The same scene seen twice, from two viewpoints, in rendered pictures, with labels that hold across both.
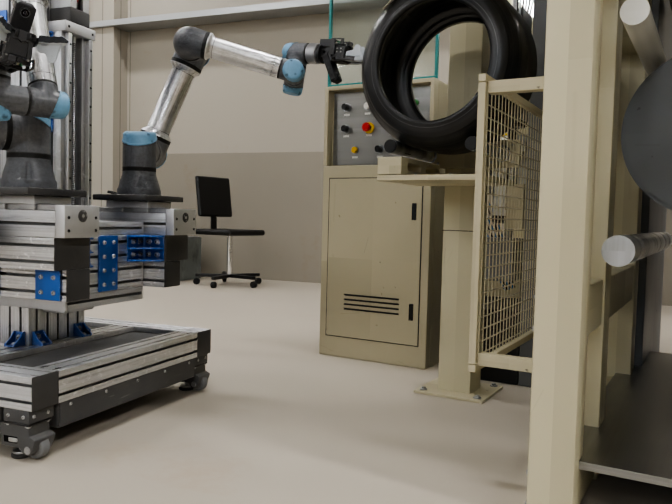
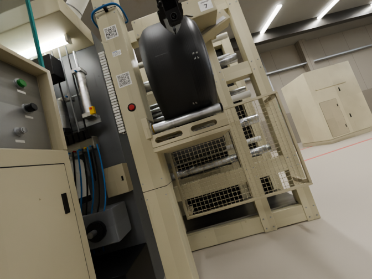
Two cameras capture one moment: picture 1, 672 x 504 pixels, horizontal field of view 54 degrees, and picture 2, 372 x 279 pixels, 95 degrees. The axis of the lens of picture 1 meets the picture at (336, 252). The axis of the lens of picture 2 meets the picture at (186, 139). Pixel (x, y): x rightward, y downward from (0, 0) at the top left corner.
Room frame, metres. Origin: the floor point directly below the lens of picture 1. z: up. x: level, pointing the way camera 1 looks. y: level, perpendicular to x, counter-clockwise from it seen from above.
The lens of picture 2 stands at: (2.75, 0.44, 0.71)
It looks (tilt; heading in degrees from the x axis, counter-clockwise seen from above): 6 degrees up; 244
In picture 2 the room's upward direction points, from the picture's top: 17 degrees counter-clockwise
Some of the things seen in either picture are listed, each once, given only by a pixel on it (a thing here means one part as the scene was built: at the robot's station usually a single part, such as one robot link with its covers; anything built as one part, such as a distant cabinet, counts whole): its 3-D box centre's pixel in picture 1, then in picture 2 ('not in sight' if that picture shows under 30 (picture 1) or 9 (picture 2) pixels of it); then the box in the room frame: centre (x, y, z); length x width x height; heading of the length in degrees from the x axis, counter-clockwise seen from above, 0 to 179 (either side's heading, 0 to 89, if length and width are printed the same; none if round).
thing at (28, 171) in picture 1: (28, 171); not in sight; (1.91, 0.89, 0.77); 0.15 x 0.15 x 0.10
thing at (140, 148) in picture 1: (140, 148); not in sight; (2.38, 0.71, 0.88); 0.13 x 0.12 x 0.14; 3
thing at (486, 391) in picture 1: (459, 387); not in sight; (2.53, -0.49, 0.01); 0.27 x 0.27 x 0.02; 60
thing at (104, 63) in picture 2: not in sight; (114, 92); (2.62, -0.51, 1.19); 0.05 x 0.04 x 0.48; 60
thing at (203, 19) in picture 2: not in sight; (175, 27); (2.04, -0.58, 1.71); 0.61 x 0.25 x 0.15; 150
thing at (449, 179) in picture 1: (447, 179); (193, 141); (2.30, -0.38, 0.80); 0.37 x 0.36 x 0.02; 60
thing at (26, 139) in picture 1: (26, 130); not in sight; (1.90, 0.89, 0.88); 0.13 x 0.12 x 0.14; 133
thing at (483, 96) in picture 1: (525, 225); (232, 154); (1.94, -0.55, 0.65); 0.90 x 0.02 x 0.70; 150
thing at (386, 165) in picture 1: (410, 169); (189, 131); (2.37, -0.26, 0.83); 0.36 x 0.09 x 0.06; 150
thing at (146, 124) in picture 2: (465, 155); (158, 133); (2.46, -0.47, 0.90); 0.40 x 0.03 x 0.10; 60
